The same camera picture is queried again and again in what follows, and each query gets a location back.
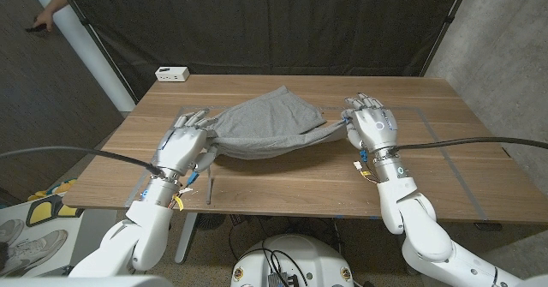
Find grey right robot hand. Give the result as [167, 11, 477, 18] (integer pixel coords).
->
[340, 92, 400, 156]

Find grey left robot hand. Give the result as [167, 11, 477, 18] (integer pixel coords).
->
[151, 108, 218, 182]

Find grey shorts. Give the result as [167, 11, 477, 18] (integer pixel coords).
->
[204, 85, 350, 206]

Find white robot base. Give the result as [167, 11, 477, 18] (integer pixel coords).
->
[229, 234, 355, 287]

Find white power strip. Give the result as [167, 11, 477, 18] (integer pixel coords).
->
[154, 66, 190, 83]

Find black round fan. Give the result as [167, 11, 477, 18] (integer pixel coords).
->
[195, 212, 227, 230]

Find white table leg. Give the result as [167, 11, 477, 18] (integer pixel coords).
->
[173, 212, 199, 265]

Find black backdrop stand pole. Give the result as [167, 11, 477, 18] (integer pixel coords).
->
[420, 0, 474, 77]
[53, 0, 139, 105]

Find yellow teal floor object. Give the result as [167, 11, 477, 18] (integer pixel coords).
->
[27, 177, 78, 202]

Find dark brown door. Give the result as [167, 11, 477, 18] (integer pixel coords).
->
[0, 0, 125, 205]

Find black backdrop curtain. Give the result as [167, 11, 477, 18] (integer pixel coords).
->
[59, 0, 472, 102]

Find grey electronics box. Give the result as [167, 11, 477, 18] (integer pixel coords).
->
[267, 272, 300, 287]

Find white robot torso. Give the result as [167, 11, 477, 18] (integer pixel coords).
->
[0, 274, 175, 287]

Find white shoe print board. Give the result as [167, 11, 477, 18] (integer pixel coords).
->
[0, 194, 85, 278]

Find person in dark shirt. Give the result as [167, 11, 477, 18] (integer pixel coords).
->
[32, 0, 69, 33]

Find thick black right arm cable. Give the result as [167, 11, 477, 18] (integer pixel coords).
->
[384, 136, 548, 155]

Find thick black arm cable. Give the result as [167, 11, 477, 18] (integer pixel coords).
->
[384, 136, 548, 155]
[0, 145, 166, 179]

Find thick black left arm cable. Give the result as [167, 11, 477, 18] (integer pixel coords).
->
[0, 145, 166, 179]

